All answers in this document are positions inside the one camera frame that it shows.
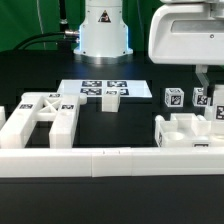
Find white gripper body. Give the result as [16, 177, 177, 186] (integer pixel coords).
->
[148, 2, 224, 65]

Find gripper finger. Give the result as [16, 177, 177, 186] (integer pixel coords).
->
[195, 65, 209, 96]

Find white chair seat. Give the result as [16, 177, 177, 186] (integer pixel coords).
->
[155, 113, 224, 148]

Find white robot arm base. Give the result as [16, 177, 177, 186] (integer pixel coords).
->
[74, 0, 133, 64]

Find white tagged cube right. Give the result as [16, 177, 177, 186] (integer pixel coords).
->
[192, 87, 208, 107]

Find white tagged cube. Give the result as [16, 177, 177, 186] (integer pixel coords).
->
[192, 87, 208, 107]
[165, 88, 184, 107]

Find white tagged cube left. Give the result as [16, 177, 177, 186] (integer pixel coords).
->
[165, 88, 184, 107]

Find white front fence bar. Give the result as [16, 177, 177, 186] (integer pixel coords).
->
[0, 147, 224, 178]

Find white fence bar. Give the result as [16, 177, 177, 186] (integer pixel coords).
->
[0, 106, 6, 130]
[0, 147, 224, 178]

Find white left fence bar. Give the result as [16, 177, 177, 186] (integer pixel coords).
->
[0, 106, 6, 130]

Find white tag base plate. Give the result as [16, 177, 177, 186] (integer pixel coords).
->
[57, 79, 152, 98]

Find black cables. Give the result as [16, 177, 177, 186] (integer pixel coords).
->
[13, 29, 81, 52]

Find white chair back frame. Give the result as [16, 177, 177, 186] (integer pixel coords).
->
[0, 92, 87, 149]

